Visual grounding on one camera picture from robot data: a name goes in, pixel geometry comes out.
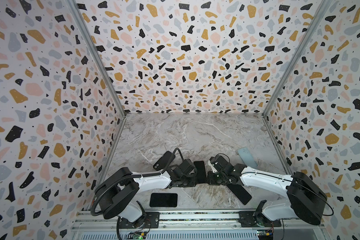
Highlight black phone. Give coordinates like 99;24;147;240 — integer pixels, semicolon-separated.
150;193;178;208
227;184;252;205
194;161;207;184

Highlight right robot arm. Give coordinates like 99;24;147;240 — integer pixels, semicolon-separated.
207;154;328;227

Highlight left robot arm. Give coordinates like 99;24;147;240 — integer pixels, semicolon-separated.
91;159;198;224

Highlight black phone case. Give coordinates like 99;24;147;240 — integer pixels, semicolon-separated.
154;151;175;171

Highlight light blue phone case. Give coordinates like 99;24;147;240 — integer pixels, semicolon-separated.
237;148;258;169

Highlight right circuit board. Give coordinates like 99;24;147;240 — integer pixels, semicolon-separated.
257;230;274;240

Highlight circuit board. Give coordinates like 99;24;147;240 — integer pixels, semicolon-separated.
126;231;147;240
257;230;274;240

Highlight left circuit board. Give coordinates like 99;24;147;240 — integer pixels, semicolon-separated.
126;231;147;240

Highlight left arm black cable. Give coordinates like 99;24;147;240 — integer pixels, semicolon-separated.
164;147;185;170

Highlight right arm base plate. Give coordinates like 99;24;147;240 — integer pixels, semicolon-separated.
239;211;282;228

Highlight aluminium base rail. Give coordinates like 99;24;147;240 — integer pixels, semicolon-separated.
71;209;331;240

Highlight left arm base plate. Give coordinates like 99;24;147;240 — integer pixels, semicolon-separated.
118;212;160;230

